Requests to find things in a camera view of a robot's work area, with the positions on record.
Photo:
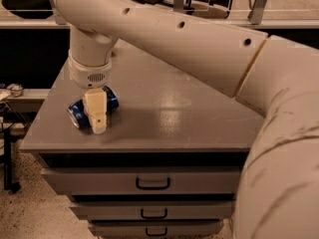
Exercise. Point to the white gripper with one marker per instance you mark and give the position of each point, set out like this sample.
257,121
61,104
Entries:
89,76

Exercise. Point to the blue pepsi can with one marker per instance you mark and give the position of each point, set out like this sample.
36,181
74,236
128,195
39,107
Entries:
77,113

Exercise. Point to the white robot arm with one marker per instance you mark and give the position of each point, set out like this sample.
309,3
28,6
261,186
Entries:
278,194

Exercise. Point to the small cluttered object left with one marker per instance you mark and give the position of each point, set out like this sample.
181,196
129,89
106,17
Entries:
12,91

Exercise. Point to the top grey drawer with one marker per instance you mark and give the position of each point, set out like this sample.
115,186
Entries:
142,180

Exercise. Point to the grey drawer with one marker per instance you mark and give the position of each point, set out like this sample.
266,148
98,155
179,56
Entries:
155,228
142,180
132,211

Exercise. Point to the grey drawer cabinet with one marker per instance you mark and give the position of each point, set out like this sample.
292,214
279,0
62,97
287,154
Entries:
166,118

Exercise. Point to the dark office chair left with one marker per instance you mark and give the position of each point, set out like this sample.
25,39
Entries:
29,9

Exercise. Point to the black stand left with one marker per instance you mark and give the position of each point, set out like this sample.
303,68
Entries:
6,160

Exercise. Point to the bottom grey drawer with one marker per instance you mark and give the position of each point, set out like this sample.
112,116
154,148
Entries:
155,228

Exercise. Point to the middle grey drawer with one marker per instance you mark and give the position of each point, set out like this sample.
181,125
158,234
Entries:
132,211

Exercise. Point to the metal railing frame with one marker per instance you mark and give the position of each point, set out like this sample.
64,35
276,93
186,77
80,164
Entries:
259,14

